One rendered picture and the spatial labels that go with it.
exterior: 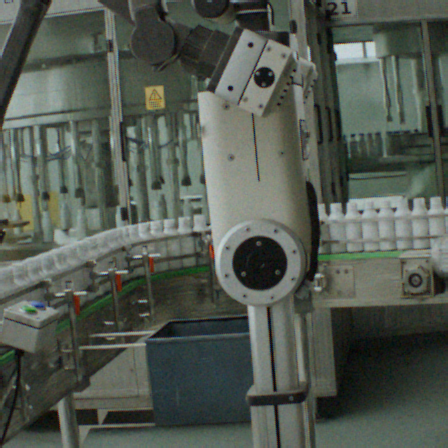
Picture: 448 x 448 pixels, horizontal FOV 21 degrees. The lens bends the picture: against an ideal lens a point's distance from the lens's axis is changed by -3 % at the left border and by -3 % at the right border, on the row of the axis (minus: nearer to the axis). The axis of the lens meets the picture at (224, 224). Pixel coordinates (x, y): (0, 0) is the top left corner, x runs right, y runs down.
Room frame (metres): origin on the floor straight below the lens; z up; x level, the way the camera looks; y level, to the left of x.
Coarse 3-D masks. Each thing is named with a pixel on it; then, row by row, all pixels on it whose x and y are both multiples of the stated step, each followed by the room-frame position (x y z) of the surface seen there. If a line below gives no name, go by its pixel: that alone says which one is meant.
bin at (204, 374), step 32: (192, 320) 3.29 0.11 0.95; (224, 320) 3.27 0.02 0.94; (160, 352) 2.99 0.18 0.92; (192, 352) 2.98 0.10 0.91; (224, 352) 2.97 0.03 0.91; (160, 384) 2.99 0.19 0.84; (192, 384) 2.98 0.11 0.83; (224, 384) 2.97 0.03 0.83; (160, 416) 2.99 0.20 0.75; (192, 416) 2.98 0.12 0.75; (224, 416) 2.97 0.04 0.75
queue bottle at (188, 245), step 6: (180, 222) 4.20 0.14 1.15; (186, 222) 4.20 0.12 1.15; (180, 228) 4.20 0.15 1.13; (186, 228) 4.19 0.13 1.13; (180, 234) 4.19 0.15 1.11; (186, 240) 4.18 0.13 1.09; (192, 240) 4.20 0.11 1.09; (186, 246) 4.18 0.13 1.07; (192, 246) 4.19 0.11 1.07; (186, 252) 4.18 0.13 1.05; (192, 252) 4.19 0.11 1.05; (186, 258) 4.18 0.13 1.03; (192, 258) 4.19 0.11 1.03; (186, 264) 4.18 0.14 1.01; (192, 264) 4.19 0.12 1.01
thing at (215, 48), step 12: (192, 36) 2.08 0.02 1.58; (204, 36) 2.08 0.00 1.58; (216, 36) 2.07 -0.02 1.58; (228, 36) 2.08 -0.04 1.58; (240, 36) 2.05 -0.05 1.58; (192, 48) 2.07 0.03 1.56; (204, 48) 2.06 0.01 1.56; (216, 48) 2.06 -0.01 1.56; (228, 48) 2.05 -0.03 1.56; (180, 60) 2.10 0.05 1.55; (192, 60) 2.08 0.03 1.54; (204, 60) 2.06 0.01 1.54; (216, 60) 2.06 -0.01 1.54; (228, 60) 2.06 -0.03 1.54; (204, 72) 2.08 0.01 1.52; (216, 72) 2.06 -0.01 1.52; (216, 84) 2.06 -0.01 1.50
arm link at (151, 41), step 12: (132, 0) 2.10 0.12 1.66; (144, 0) 2.09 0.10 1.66; (156, 0) 2.09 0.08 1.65; (132, 12) 2.09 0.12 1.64; (144, 12) 2.07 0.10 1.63; (156, 12) 2.07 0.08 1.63; (168, 12) 2.14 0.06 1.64; (144, 24) 2.07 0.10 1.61; (156, 24) 2.07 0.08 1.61; (132, 36) 2.07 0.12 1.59; (144, 36) 2.07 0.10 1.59; (156, 36) 2.07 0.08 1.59; (168, 36) 2.06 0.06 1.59; (132, 48) 2.07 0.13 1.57; (144, 48) 2.07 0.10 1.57; (156, 48) 2.07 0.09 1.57; (168, 48) 2.06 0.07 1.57; (144, 60) 2.07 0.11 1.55; (156, 60) 2.07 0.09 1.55
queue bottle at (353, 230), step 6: (348, 204) 4.20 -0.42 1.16; (354, 204) 4.19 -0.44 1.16; (348, 210) 4.20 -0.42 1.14; (354, 210) 4.19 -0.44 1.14; (348, 216) 4.19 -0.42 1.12; (354, 216) 4.18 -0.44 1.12; (360, 216) 4.19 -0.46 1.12; (360, 222) 4.19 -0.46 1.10; (348, 228) 4.19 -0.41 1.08; (354, 228) 4.18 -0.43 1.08; (360, 228) 4.19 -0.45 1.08; (348, 234) 4.19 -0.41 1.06; (354, 234) 4.18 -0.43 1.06; (360, 234) 4.19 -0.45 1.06; (348, 246) 4.20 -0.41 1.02; (354, 246) 4.18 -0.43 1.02; (360, 246) 4.18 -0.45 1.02
